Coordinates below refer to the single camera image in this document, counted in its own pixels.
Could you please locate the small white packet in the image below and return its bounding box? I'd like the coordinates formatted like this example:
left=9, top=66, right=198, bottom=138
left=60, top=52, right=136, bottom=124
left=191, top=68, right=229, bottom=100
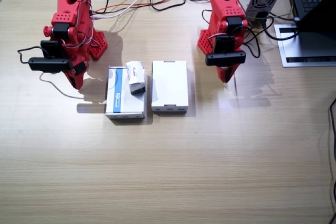
left=125, top=60, right=146, bottom=95

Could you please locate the silver monitor stand base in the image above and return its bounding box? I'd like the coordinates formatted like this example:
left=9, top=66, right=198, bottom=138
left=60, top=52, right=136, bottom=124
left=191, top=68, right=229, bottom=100
left=274, top=23, right=336, bottom=68

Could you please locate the black webcam cable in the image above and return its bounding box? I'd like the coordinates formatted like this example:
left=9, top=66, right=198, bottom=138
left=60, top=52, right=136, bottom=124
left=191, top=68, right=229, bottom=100
left=242, top=25, right=262, bottom=59
left=17, top=46, right=44, bottom=65

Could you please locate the black power cable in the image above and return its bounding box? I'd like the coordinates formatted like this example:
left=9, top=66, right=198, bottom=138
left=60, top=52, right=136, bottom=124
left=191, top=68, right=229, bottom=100
left=258, top=11, right=301, bottom=41

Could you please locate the white box with blue stripe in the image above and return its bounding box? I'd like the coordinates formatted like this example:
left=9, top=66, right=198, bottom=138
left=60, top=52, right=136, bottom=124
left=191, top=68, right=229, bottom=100
left=104, top=65, right=148, bottom=120

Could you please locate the black cable at table edge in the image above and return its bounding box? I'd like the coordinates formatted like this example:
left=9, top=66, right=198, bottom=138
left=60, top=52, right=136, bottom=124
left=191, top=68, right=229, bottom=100
left=327, top=98, right=336, bottom=224

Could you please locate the black gripper webcam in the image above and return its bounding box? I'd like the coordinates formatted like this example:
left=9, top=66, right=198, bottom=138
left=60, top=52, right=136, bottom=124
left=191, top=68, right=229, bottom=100
left=27, top=40, right=74, bottom=74
left=205, top=35, right=247, bottom=68

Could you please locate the green cable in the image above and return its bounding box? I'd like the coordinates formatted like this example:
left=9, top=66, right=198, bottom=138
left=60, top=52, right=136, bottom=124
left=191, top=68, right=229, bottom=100
left=246, top=5, right=295, bottom=22

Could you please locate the plain white box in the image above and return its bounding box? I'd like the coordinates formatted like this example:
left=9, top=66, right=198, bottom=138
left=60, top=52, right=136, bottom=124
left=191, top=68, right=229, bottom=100
left=151, top=60, right=190, bottom=115

